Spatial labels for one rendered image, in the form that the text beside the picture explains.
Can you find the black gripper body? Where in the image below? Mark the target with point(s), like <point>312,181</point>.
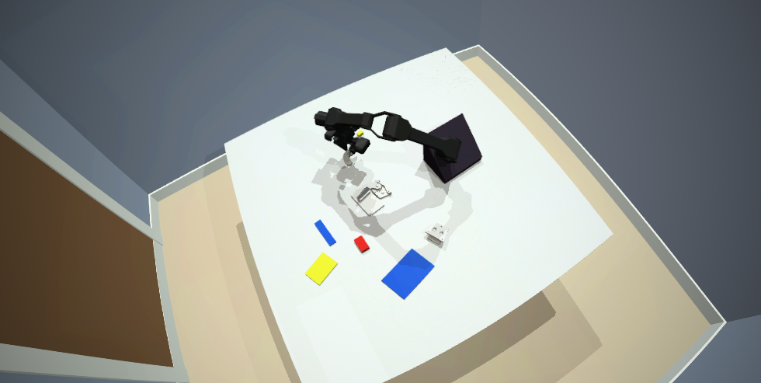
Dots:
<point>359,145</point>

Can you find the red rectangular block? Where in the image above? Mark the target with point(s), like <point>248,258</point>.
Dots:
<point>361,244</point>

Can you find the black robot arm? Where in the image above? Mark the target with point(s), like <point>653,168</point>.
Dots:
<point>395,129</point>

